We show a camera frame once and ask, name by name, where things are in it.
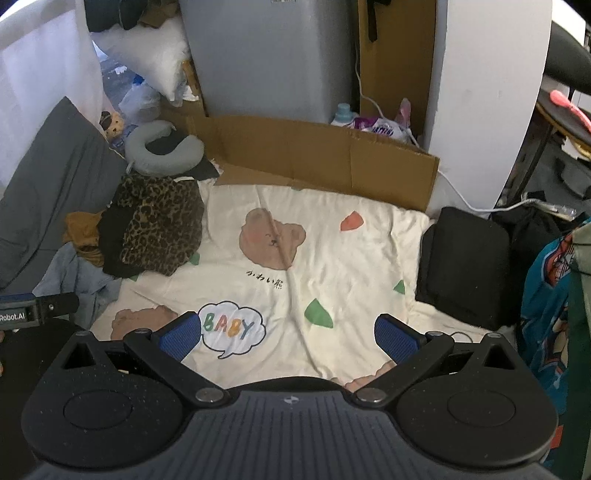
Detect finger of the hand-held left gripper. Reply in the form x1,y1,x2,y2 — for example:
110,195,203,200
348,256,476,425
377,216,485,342
38,292,80,320

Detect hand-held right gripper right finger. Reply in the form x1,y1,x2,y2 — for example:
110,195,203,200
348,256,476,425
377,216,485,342
353,314,527,409

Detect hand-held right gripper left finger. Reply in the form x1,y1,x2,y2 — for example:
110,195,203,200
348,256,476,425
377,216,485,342
60,311,232,409

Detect leopard print garment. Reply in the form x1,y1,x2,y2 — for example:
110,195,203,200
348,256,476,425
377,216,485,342
104,173,206,278

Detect light blue garment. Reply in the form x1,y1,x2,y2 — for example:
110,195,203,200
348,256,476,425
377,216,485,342
32,242,123,328

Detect mustard brown garment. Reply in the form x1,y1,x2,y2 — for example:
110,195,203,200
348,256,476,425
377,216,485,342
64,211,105,266

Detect black ribbed garment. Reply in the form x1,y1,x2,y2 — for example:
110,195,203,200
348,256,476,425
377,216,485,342
98,203,139,278

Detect black folded garment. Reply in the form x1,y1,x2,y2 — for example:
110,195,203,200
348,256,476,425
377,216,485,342
414,207,511,330

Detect cream bear printed blanket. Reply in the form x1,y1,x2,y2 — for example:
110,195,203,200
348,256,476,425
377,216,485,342
90,178,518,402

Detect dark grey cloth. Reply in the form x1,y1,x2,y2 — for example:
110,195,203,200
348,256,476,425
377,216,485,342
0,97,127,294

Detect blue printed cloth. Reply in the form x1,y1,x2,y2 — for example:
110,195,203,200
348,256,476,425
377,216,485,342
519,231,578,462

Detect grey neck pillow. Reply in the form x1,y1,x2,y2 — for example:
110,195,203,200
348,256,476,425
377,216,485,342
124,121,206,176

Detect black garment under neck pillow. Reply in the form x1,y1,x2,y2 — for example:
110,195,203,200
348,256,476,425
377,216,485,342
145,131,220,181

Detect spotted plush toy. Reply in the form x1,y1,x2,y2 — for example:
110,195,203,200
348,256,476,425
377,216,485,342
99,111,125,139

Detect purple detergent pouch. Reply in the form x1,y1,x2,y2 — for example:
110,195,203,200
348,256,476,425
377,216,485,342
353,115,411,141

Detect flattened brown cardboard sheet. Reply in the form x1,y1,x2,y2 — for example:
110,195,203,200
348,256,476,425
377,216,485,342
159,99,441,213

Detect clear plastic bag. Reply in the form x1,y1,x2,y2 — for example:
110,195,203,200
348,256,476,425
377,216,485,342
117,83,162,125

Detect blue detergent bottle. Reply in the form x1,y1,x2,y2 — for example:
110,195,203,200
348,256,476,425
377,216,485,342
331,102,355,126

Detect white curtain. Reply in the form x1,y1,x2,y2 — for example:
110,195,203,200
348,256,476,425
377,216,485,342
0,9,107,190

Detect white pillow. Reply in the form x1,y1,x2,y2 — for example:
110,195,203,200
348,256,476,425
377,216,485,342
92,18,192,102

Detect round black stool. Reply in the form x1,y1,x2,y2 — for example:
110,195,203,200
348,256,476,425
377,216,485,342
505,99,591,199

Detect tall brown cardboard box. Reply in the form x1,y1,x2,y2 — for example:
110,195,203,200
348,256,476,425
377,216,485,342
358,0,437,123

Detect pink plastic item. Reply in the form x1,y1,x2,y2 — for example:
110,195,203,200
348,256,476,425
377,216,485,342
549,90,591,130

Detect grey refrigerator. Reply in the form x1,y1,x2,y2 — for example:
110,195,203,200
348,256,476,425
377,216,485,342
178,0,358,125

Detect dark bag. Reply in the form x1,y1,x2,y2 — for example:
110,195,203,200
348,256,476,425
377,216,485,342
85,0,148,33

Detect black chair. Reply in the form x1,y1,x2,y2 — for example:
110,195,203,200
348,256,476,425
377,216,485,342
545,18,591,88

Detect white cable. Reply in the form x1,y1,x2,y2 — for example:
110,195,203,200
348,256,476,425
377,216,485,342
355,60,557,214

